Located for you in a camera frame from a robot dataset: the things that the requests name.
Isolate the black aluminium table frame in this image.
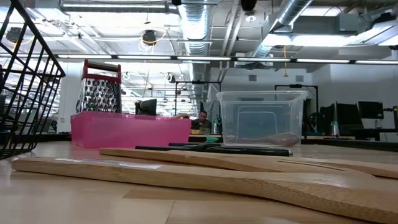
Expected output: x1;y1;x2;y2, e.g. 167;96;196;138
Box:
0;133;398;154

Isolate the ceiling light strip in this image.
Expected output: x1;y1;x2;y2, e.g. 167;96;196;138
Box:
0;54;398;65

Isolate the black wire basket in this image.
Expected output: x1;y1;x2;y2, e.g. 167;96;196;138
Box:
0;0;67;161

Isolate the person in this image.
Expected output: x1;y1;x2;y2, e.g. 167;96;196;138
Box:
190;110;213;131

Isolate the black-handled steel knife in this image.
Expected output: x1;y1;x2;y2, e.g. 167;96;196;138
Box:
203;146;294;157

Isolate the large black-handled knife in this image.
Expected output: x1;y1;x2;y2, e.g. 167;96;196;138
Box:
135;145;237;154

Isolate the black metal rig frame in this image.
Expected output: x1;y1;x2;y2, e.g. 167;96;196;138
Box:
274;83;320;135
174;80;223;117

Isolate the silver ventilation duct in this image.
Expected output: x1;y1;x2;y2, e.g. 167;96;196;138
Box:
178;0;213;116
248;0;313;60

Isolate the clear plastic container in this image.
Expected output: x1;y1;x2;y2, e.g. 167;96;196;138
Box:
216;90;309;148

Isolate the red box grater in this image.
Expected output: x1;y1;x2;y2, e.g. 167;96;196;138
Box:
76;59;123;114

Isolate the labelled wooden fork spatula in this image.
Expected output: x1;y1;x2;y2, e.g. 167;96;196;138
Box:
11;156;398;224

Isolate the black computer monitor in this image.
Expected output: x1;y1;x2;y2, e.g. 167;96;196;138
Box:
358;100;384;120
335;102;363;132
134;98;158;117
319;103;338;136

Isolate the flat wooden spatula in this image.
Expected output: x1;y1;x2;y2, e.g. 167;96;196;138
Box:
276;157;398;180

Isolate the pink plastic container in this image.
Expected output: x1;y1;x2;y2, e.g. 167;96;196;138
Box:
70;111;193;149

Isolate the slim all-black knife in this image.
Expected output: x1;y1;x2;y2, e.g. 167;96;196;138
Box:
169;142;225;148

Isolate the black desk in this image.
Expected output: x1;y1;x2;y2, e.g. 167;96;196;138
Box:
323;126;398;141

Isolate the labelled slotted wooden spatula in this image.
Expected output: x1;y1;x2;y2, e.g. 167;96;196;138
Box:
99;147;376;179

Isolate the ceiling cable reel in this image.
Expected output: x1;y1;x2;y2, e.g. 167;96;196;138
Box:
141;29;158;47

